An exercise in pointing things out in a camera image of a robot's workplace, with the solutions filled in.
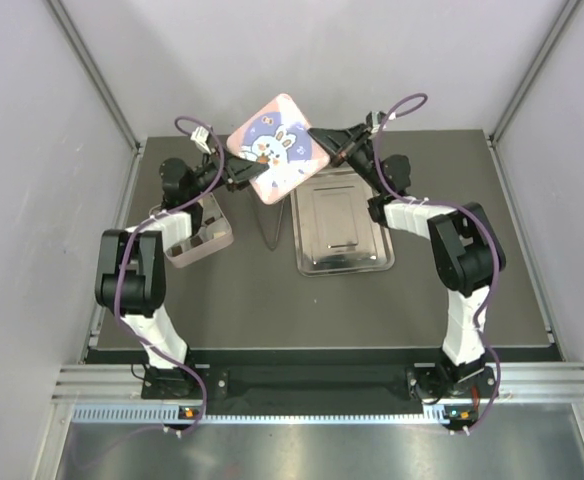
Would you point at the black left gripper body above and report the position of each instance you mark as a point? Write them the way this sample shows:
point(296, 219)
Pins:
point(205, 176)

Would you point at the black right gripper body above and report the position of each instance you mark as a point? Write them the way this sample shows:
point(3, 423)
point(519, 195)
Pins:
point(364, 161)

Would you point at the silver tin lid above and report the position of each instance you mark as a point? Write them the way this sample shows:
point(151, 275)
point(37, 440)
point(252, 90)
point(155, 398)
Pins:
point(278, 136)

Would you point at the pink chocolate tin box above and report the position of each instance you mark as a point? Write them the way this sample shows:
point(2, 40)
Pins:
point(207, 235)

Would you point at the milk chocolate block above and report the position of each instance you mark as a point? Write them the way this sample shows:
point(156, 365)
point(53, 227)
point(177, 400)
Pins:
point(197, 241)

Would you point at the steel tongs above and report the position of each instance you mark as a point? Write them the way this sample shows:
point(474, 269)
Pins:
point(269, 220)

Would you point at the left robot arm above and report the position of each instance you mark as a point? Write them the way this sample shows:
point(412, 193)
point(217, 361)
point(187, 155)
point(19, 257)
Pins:
point(131, 277)

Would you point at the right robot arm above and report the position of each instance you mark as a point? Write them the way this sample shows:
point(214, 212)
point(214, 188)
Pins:
point(467, 258)

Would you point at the steel serving tray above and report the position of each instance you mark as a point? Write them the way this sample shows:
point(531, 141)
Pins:
point(333, 231)

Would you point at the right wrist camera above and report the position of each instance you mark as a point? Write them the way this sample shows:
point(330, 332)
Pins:
point(373, 120)

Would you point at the left aluminium corner post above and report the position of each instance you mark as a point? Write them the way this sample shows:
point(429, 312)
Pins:
point(75, 40)

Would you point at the aluminium corner post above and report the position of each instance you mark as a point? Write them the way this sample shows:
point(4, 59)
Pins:
point(550, 42)
point(75, 40)

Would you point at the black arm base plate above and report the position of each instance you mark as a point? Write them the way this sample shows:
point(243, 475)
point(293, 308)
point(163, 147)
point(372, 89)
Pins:
point(402, 381)

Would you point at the right aluminium corner post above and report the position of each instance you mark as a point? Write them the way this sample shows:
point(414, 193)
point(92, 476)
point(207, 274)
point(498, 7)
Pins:
point(550, 42)

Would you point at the grey slotted cable duct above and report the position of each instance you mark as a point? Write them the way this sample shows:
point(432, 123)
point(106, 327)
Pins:
point(177, 415)

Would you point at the aluminium frame rail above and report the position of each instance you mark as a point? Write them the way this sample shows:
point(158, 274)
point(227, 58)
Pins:
point(544, 382)

